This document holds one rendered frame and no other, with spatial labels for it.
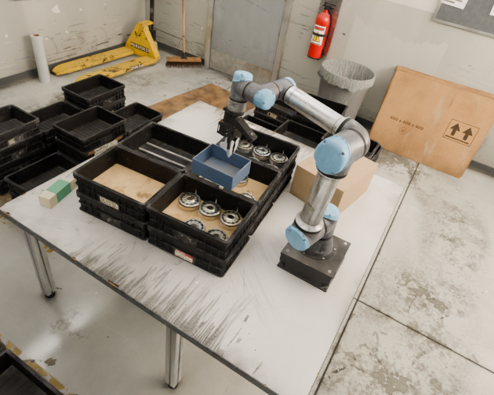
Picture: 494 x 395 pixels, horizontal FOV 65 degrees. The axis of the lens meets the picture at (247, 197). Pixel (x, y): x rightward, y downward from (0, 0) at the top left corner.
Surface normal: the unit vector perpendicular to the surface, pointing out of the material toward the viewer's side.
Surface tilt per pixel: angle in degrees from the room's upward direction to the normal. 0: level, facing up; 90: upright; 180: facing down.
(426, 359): 0
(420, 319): 0
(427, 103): 80
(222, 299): 0
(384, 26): 90
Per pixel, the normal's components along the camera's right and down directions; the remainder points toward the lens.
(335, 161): -0.71, 0.27
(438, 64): -0.51, 0.49
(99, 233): 0.14, -0.76
